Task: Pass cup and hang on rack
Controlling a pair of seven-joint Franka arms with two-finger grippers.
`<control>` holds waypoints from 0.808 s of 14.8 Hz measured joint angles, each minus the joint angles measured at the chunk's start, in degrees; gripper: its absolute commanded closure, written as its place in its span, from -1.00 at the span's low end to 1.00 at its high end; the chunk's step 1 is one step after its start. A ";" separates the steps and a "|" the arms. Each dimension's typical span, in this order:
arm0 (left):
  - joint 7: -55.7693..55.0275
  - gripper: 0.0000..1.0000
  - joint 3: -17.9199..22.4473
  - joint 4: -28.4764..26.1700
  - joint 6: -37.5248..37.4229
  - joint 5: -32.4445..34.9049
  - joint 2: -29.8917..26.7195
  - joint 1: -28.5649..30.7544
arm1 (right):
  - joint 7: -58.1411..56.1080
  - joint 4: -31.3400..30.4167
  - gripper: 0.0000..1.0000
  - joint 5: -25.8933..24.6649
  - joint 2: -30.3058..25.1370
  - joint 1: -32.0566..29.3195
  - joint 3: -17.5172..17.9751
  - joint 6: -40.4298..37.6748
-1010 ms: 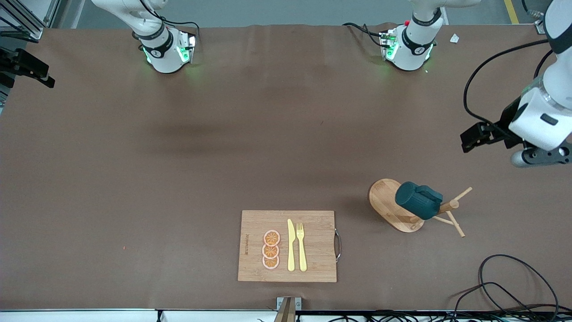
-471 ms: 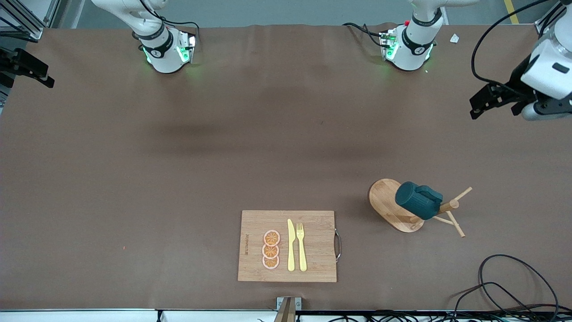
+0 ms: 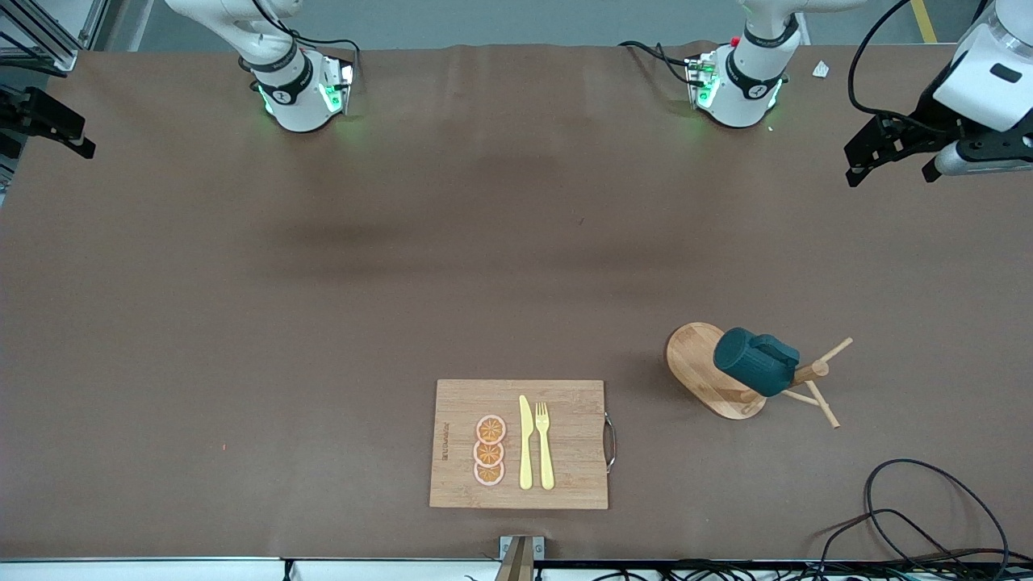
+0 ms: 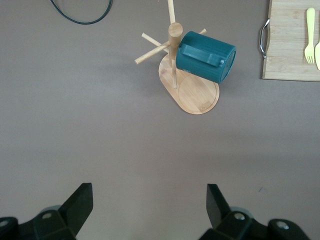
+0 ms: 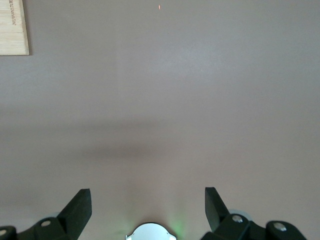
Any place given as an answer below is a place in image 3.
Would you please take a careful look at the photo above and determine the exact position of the teal mug with beige inside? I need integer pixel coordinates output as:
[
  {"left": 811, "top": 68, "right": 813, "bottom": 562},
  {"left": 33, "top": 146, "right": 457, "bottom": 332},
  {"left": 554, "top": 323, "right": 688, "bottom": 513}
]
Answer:
[{"left": 713, "top": 327, "right": 801, "bottom": 397}]

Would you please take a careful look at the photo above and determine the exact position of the wooden mug rack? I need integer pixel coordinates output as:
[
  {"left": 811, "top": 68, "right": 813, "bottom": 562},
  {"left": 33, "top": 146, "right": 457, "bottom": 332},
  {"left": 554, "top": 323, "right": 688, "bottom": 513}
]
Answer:
[{"left": 666, "top": 322, "right": 854, "bottom": 429}]

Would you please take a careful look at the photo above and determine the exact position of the brown table cover sheet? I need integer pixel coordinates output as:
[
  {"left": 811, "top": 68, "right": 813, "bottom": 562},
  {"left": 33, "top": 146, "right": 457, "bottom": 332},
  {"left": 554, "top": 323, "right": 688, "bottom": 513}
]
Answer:
[{"left": 0, "top": 40, "right": 1033, "bottom": 562}]

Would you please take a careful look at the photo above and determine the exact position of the wooden cutting board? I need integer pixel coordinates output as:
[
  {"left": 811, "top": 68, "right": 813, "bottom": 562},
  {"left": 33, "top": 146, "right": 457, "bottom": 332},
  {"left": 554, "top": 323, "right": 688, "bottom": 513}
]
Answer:
[{"left": 429, "top": 379, "right": 617, "bottom": 511}]

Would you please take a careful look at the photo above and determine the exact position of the yellow plastic fork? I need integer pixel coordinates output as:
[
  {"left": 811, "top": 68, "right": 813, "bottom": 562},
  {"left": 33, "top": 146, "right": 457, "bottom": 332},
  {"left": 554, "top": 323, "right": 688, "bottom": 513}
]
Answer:
[{"left": 536, "top": 402, "right": 556, "bottom": 491}]

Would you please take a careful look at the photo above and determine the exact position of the yellow plastic knife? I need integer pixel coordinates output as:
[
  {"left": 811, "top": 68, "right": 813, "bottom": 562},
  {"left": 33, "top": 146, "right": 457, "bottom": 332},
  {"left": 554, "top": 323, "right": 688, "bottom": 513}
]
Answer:
[{"left": 518, "top": 395, "right": 534, "bottom": 491}]

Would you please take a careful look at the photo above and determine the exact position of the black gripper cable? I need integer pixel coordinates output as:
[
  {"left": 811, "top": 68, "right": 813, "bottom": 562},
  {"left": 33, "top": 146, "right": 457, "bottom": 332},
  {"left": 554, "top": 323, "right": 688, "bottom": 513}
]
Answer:
[
  {"left": 250, "top": 0, "right": 362, "bottom": 64},
  {"left": 849, "top": 0, "right": 969, "bottom": 134}
]

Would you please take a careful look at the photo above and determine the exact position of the aluminium frame profile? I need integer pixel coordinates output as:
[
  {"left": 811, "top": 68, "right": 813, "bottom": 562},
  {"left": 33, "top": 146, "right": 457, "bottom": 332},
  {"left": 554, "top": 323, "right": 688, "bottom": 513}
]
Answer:
[{"left": 0, "top": 0, "right": 110, "bottom": 77}]

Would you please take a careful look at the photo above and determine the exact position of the black base cable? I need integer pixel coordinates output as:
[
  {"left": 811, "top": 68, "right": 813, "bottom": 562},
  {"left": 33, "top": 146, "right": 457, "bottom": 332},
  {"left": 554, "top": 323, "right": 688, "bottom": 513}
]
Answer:
[{"left": 620, "top": 40, "right": 695, "bottom": 86}]

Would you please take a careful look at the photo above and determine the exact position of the white table edge rail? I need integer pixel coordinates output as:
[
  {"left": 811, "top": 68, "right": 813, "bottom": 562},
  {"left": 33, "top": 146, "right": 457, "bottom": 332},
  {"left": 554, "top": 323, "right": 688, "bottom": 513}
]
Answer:
[{"left": 0, "top": 557, "right": 1033, "bottom": 581}]

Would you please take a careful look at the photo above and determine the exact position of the metal mount bracket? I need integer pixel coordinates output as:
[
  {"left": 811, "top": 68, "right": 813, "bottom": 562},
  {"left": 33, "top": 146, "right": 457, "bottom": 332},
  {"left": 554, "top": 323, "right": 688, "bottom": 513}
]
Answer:
[{"left": 499, "top": 535, "right": 546, "bottom": 581}]

